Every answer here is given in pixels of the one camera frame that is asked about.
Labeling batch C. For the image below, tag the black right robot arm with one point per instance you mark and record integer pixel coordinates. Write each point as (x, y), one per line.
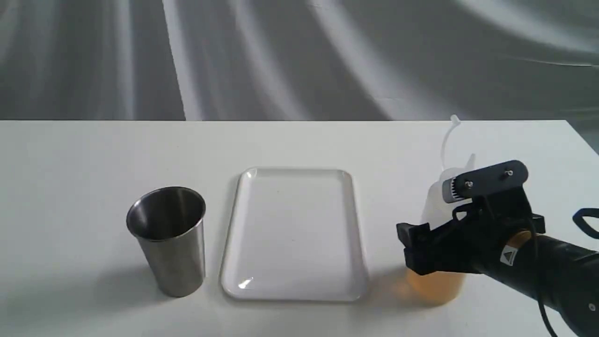
(558, 275)

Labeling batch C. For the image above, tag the stainless steel cup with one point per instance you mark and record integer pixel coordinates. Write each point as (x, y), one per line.
(168, 225)

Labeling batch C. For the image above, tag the grey fabric backdrop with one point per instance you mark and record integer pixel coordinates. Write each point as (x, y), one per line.
(301, 60)

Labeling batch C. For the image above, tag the translucent squeeze bottle amber liquid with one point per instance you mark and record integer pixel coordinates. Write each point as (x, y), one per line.
(439, 288)

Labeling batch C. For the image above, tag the white rectangular plastic tray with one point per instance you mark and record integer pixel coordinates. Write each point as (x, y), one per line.
(294, 235)

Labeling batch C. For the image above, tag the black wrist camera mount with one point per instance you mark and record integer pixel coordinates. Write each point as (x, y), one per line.
(484, 181)

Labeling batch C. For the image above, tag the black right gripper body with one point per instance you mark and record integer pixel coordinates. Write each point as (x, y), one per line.
(489, 230)

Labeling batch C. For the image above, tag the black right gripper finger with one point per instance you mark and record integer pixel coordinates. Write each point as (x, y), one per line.
(417, 247)

